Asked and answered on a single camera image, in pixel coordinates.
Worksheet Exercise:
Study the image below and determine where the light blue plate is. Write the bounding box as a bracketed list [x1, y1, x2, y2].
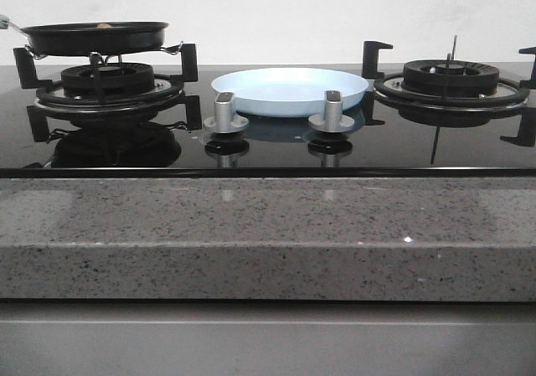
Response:
[211, 67, 369, 117]

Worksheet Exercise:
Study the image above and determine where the black frying pan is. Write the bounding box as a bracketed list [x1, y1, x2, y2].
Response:
[1, 15, 168, 56]

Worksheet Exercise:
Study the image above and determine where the left silver stove knob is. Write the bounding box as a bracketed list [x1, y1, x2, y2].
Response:
[204, 92, 250, 134]

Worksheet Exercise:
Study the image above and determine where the silver stove knob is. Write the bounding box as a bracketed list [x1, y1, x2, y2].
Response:
[308, 90, 355, 133]
[204, 92, 250, 134]

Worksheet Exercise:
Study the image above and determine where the right silver stove knob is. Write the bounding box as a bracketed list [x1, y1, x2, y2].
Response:
[308, 90, 355, 133]

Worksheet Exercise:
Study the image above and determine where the black glass stove top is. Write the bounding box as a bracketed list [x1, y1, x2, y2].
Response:
[1, 66, 535, 178]

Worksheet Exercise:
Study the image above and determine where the left black gas burner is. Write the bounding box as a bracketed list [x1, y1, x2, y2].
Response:
[60, 63, 155, 98]

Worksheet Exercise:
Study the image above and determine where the black gas burner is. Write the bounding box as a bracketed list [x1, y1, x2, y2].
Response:
[60, 63, 155, 98]
[403, 59, 499, 97]

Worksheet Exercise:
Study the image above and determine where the right black gas burner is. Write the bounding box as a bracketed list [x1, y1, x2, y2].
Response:
[403, 59, 499, 97]

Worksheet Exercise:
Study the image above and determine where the left black pan support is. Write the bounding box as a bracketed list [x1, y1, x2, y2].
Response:
[13, 44, 198, 115]

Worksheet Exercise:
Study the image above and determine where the black pan support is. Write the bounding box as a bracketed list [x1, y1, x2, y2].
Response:
[13, 44, 198, 115]
[362, 38, 535, 113]

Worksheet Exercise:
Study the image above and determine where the right black pan support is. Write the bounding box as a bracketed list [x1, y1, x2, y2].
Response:
[362, 38, 535, 113]

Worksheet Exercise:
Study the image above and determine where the chrome wire pan trivet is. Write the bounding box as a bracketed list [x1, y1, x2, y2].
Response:
[20, 42, 185, 63]

